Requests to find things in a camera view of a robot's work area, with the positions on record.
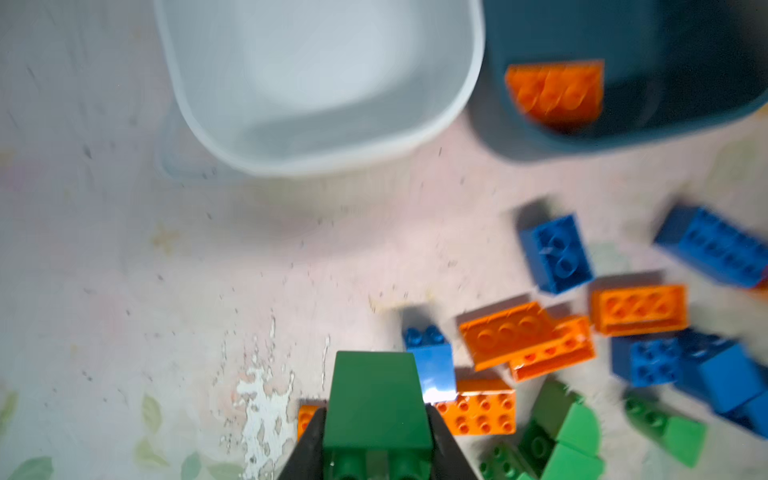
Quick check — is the blue small brick centre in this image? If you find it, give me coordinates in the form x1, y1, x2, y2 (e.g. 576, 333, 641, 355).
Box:
610, 334, 682, 388

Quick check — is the green slope brick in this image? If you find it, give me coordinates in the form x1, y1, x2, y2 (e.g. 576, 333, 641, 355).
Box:
519, 379, 602, 459
624, 394, 708, 468

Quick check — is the thin orange brick top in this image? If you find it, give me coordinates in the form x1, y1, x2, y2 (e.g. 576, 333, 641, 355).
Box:
459, 302, 557, 372

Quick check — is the green slope brick right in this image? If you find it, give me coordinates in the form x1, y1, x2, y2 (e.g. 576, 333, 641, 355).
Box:
624, 394, 708, 468

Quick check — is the dark teal plastic bin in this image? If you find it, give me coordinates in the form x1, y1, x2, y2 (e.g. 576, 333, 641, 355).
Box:
469, 1, 767, 161

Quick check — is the white plastic bin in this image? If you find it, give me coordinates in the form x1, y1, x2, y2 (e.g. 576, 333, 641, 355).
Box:
154, 1, 485, 184

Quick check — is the green square brick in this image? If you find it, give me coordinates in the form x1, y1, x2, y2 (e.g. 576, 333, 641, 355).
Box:
323, 351, 434, 479

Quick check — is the orange long brick left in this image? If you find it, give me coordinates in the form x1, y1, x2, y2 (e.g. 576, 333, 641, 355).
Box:
297, 403, 321, 440

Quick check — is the green brick lower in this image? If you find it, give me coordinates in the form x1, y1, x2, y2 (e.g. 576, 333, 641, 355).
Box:
478, 440, 606, 480

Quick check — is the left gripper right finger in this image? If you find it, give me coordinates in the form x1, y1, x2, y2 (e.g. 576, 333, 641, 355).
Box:
426, 405, 477, 480

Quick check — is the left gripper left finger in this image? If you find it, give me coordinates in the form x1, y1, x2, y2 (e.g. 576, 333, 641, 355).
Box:
277, 408, 327, 480

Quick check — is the green slope brick centre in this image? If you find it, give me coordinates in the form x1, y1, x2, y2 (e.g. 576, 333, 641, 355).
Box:
519, 379, 602, 459

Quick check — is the blue long brick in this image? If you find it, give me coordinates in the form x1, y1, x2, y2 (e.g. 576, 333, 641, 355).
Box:
653, 204, 767, 289

